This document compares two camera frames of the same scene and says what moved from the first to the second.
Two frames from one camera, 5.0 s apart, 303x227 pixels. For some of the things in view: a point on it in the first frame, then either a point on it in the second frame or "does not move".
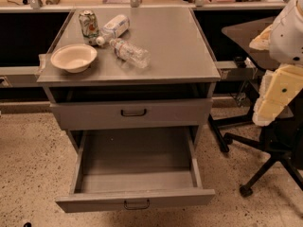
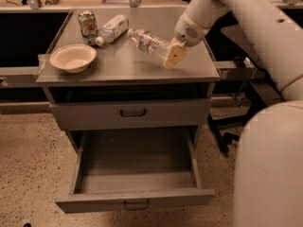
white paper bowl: [74, 58] does not move
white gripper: [286, 37] to [188, 32]
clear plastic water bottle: [132, 54] to [150, 43]
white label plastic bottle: [114, 28] does not move
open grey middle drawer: [130, 167] does not move
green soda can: [89, 26] does not move
